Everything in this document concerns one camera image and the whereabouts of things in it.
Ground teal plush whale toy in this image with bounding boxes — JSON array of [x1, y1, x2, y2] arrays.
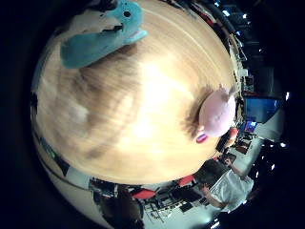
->
[[60, 0, 149, 70]]

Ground pink plush toy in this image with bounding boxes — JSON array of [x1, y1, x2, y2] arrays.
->
[[195, 83, 237, 145]]

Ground monitor with blue screen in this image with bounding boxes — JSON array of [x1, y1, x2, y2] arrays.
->
[[244, 96, 282, 124]]

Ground small lit laptop screen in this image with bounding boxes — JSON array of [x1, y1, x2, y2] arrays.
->
[[243, 119, 258, 134]]

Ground red chair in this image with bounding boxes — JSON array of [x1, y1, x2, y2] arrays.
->
[[177, 175, 196, 188], [132, 188, 157, 200]]

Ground person in white shirt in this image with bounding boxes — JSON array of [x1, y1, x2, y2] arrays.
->
[[199, 157, 255, 212]]

